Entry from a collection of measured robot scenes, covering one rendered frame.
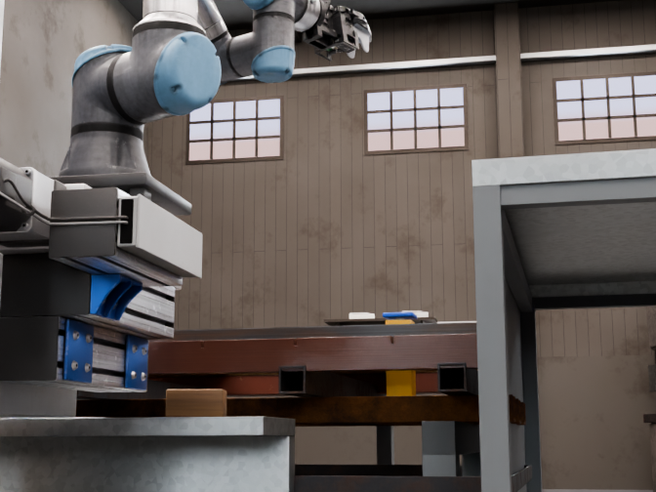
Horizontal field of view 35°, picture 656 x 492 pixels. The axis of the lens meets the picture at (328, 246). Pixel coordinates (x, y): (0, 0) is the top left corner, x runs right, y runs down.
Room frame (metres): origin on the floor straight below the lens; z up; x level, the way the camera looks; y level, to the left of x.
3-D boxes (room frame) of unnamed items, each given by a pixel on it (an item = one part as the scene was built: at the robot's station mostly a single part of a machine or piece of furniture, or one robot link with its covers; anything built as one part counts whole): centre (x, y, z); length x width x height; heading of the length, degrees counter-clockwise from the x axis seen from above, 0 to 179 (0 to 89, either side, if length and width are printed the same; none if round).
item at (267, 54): (1.79, 0.11, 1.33); 0.11 x 0.08 x 0.11; 54
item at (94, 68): (1.64, 0.36, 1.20); 0.13 x 0.12 x 0.14; 54
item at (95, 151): (1.64, 0.36, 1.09); 0.15 x 0.15 x 0.10
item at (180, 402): (1.86, 0.23, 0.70); 0.10 x 0.06 x 0.05; 89
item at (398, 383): (2.06, -0.14, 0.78); 0.05 x 0.05 x 0.19; 77
